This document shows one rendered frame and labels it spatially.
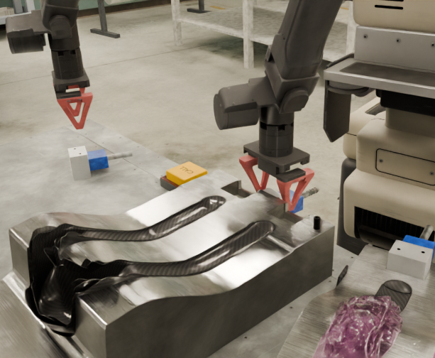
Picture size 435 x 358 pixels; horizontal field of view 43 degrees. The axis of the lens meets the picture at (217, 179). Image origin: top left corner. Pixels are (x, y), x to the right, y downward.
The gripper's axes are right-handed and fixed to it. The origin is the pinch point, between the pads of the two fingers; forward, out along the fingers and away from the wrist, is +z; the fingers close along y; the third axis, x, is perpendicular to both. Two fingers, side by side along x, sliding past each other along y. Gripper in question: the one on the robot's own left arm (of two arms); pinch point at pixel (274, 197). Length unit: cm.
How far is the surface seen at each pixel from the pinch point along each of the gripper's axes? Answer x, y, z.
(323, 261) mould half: -5.9, 17.7, 0.7
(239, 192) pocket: -6.0, -2.3, -2.2
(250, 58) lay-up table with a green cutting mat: 227, -296, 77
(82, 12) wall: 215, -624, 82
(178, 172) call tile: -7.0, -21.0, 1.2
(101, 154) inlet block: -15.3, -38.4, 1.0
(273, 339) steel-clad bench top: -19.3, 22.4, 4.6
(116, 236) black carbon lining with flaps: -30.4, 1.3, -5.1
